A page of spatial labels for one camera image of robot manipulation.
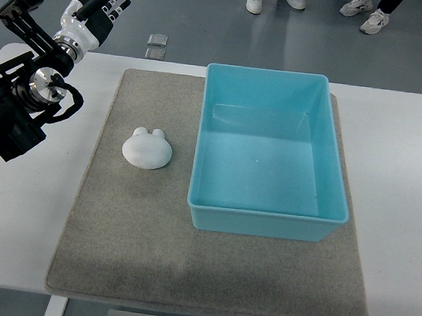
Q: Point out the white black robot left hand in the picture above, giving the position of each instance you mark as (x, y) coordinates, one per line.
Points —
(86, 24)

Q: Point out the white bunny toy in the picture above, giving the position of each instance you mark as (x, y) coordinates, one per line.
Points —
(147, 150)

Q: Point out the blue plastic box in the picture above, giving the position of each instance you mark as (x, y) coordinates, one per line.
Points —
(267, 159)

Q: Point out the lower metal floor plate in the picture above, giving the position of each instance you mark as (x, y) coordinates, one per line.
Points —
(155, 53)

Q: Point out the metal floor plate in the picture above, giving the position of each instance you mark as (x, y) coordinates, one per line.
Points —
(158, 40)
(155, 53)

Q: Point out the upper metal floor plate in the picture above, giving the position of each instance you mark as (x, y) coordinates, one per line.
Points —
(158, 40)

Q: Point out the white sneaker far left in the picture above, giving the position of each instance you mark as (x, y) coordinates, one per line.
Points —
(254, 6)

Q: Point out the grey felt mat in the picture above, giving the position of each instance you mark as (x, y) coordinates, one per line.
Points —
(129, 238)

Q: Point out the white sneaker far right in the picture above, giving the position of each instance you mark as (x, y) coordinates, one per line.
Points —
(376, 21)

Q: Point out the white table leg left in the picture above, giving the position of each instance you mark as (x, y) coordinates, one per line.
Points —
(56, 306)

